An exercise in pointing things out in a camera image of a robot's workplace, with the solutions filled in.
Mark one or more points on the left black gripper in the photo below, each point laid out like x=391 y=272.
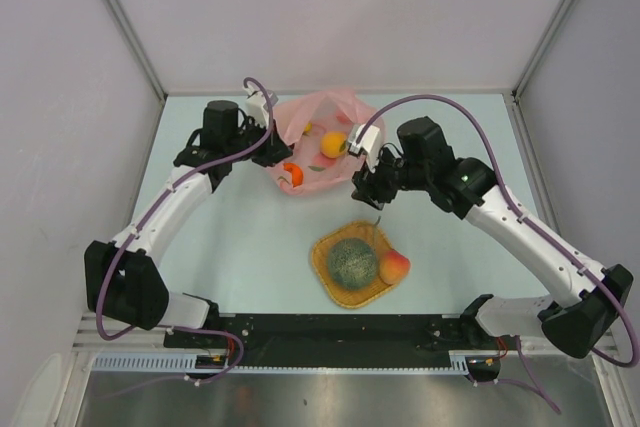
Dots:
x=274 y=150

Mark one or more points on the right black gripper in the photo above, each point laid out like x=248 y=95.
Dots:
x=365 y=183

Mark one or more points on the woven bamboo tray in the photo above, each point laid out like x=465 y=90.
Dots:
x=342 y=297

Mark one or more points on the pink plastic bag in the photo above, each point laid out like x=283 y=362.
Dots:
x=317 y=126

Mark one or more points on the fake orange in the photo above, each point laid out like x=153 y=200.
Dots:
x=333 y=144

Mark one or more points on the fake green melon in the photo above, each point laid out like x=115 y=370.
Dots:
x=352 y=262

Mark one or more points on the fake peach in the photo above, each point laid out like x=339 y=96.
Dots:
x=393 y=267

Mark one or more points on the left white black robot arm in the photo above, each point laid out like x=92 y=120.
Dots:
x=122 y=275

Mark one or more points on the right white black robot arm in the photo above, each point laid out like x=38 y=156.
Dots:
x=583 y=295

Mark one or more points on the fake small tangerine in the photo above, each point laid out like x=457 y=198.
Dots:
x=296 y=173

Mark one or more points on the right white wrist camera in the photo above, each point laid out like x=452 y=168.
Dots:
x=365 y=142

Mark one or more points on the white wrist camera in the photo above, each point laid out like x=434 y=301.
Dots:
x=256 y=104
x=365 y=142

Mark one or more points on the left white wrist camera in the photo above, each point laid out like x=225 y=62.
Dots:
x=256 y=104

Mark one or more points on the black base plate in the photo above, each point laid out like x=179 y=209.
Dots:
x=377 y=341

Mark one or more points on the white slotted cable duct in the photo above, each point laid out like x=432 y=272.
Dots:
x=121 y=362

